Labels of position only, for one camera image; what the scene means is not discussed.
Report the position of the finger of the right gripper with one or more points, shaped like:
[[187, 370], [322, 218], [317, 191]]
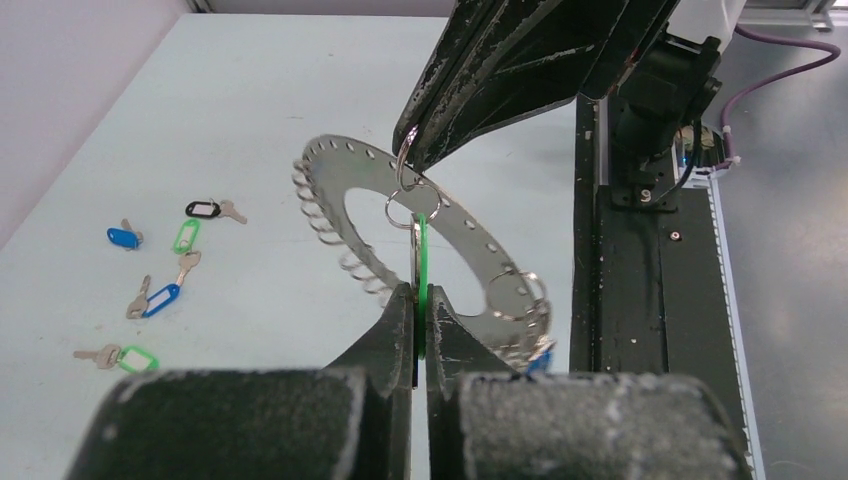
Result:
[[530, 86], [477, 73]]

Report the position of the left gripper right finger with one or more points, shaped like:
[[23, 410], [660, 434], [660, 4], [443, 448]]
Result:
[[487, 421]]

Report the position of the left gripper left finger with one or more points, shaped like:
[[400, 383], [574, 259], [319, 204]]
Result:
[[348, 420]]

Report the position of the perforated metal ring disc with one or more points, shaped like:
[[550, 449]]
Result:
[[515, 324]]

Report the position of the green tag key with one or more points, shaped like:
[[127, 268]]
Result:
[[419, 261], [188, 257], [131, 359]]

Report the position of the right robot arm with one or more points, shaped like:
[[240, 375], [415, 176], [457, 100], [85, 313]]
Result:
[[501, 62]]

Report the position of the blue tag key on disc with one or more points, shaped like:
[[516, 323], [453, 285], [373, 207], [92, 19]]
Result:
[[540, 363]]

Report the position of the blue tag key centre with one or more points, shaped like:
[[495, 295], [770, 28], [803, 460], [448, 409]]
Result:
[[145, 305]]

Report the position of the black tag key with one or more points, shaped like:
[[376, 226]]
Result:
[[211, 209]]

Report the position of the blue tag key far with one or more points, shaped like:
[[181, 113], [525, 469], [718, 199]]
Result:
[[125, 236]]

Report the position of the white slotted cable duct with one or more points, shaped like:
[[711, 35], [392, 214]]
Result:
[[729, 298]]

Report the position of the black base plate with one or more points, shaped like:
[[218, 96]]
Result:
[[649, 292]]

